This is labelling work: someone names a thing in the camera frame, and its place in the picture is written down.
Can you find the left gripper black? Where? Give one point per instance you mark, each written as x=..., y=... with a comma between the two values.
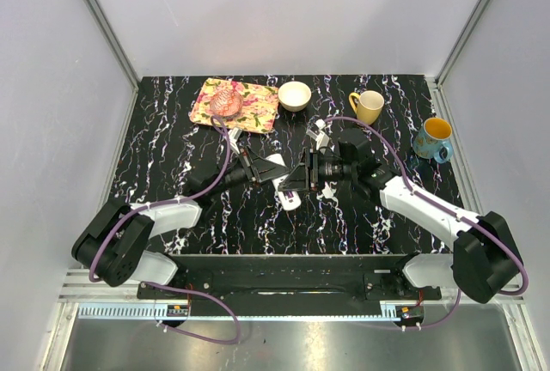
x=260, y=168

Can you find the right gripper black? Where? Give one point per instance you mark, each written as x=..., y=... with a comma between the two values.
x=300, y=179

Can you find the white remote control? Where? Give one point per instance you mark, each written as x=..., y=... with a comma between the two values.
x=289, y=200

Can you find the white battery cover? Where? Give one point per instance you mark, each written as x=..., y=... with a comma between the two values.
x=328, y=192

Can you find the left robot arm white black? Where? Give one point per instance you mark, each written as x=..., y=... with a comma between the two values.
x=114, y=243

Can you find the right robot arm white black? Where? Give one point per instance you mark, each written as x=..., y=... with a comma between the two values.
x=482, y=257

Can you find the floral rectangular tray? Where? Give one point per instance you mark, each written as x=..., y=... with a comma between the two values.
x=250, y=107

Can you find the red patterned bowl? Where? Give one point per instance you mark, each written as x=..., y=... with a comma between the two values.
x=226, y=103

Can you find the cream ceramic bowl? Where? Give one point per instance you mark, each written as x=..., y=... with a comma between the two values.
x=294, y=96

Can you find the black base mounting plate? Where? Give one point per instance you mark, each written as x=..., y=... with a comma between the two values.
x=300, y=286

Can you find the blue mug yellow inside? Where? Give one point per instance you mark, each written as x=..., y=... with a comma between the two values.
x=433, y=141

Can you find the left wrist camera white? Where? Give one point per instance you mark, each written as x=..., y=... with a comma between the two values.
x=234, y=135

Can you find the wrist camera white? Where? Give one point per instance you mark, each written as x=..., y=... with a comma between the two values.
x=234, y=135
x=317, y=134

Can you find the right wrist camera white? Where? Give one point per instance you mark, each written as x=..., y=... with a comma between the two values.
x=317, y=134

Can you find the right aluminium frame post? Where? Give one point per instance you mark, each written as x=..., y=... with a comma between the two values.
x=472, y=22

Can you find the aluminium frame post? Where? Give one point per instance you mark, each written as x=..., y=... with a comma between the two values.
x=472, y=22
x=107, y=31

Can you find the left aluminium frame post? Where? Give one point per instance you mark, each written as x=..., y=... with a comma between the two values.
x=107, y=31

